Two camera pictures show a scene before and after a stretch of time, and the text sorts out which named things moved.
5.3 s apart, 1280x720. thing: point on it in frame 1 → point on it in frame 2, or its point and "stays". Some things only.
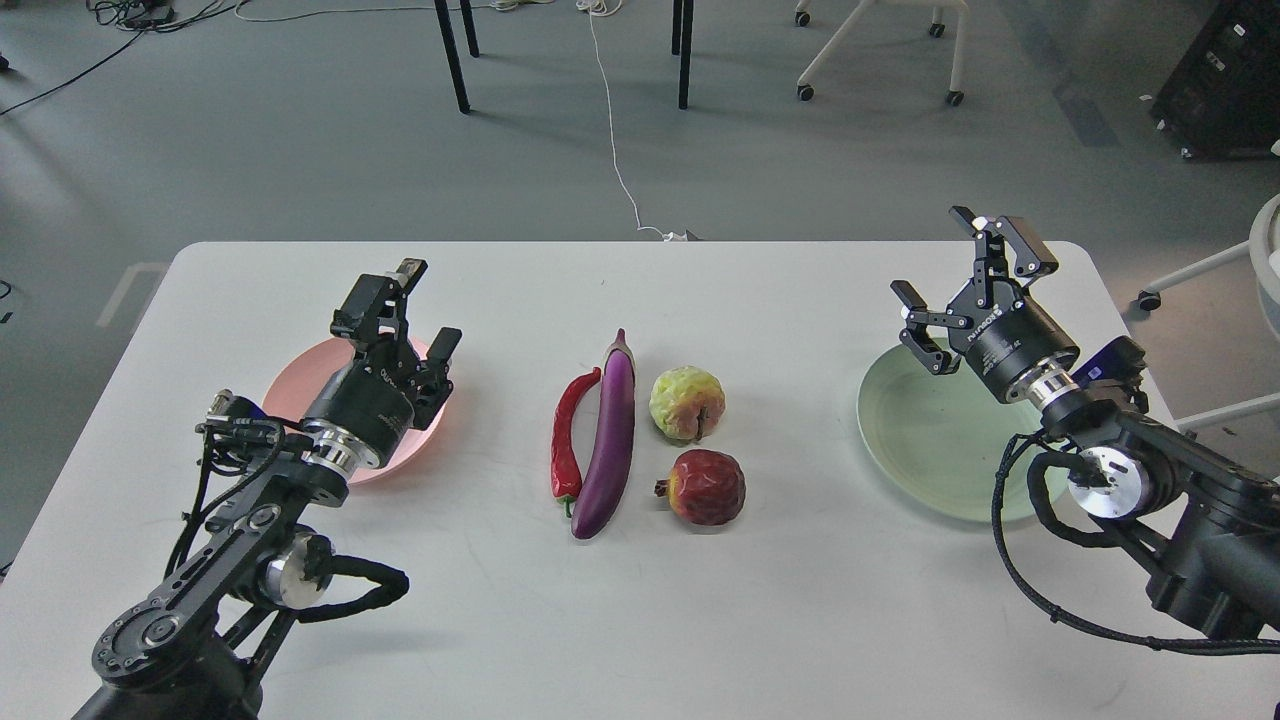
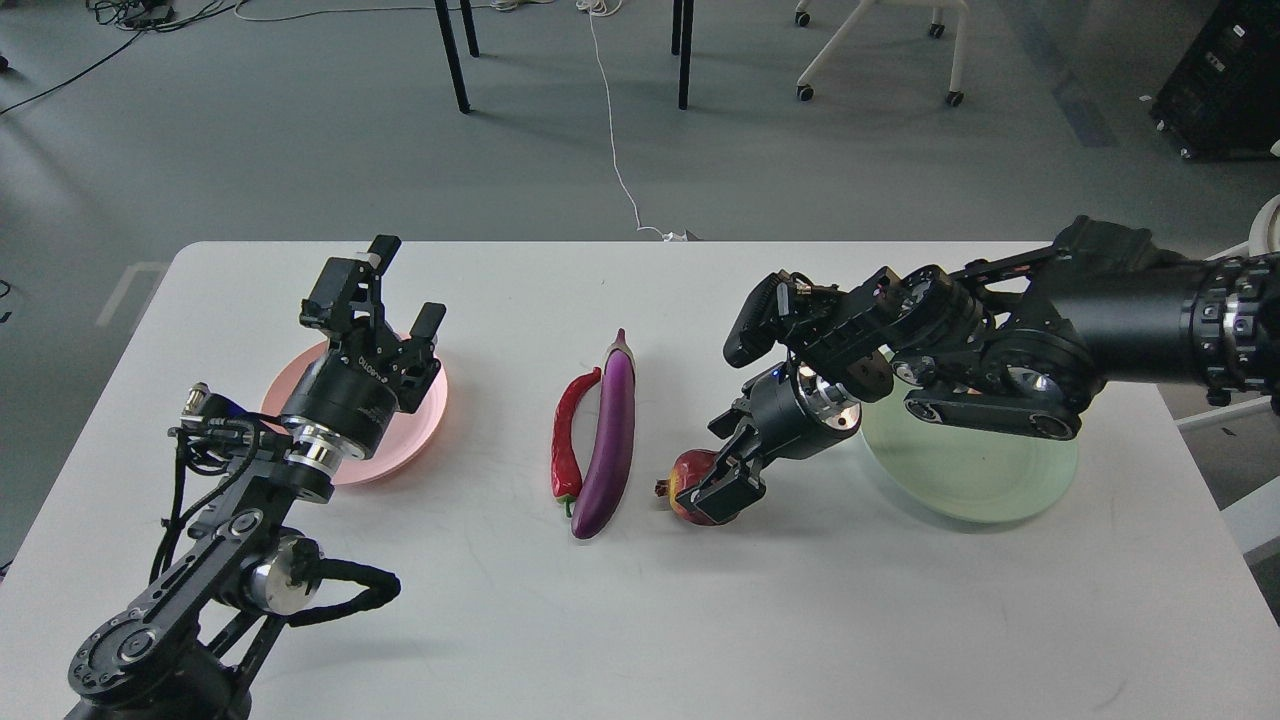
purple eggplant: (608, 479) stays
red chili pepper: (566, 472) stays
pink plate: (300, 377) stays
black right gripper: (1005, 333) → (798, 414)
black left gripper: (369, 406) → (354, 388)
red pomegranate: (705, 487) stays
